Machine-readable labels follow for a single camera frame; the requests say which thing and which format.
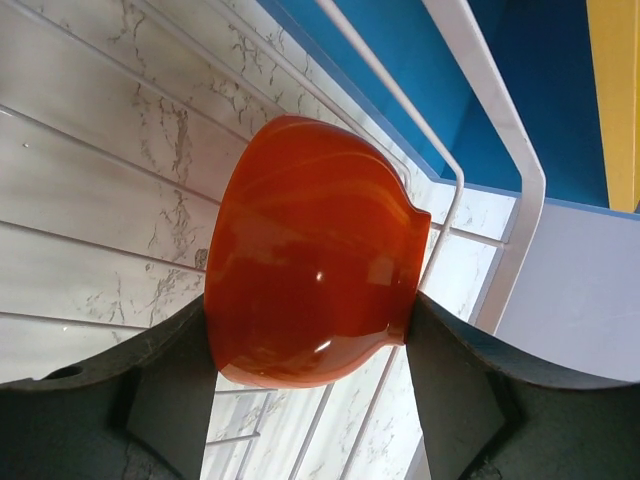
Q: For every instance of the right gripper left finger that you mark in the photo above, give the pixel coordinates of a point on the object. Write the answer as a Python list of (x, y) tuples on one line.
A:
[(139, 410)]

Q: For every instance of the red plastic bowl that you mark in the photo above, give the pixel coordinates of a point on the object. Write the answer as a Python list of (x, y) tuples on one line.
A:
[(315, 258)]

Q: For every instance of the clear wire dish rack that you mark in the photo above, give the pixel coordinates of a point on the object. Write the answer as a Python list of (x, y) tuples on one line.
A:
[(121, 122)]

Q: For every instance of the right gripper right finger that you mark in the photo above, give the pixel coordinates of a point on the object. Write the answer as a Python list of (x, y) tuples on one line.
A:
[(489, 410)]

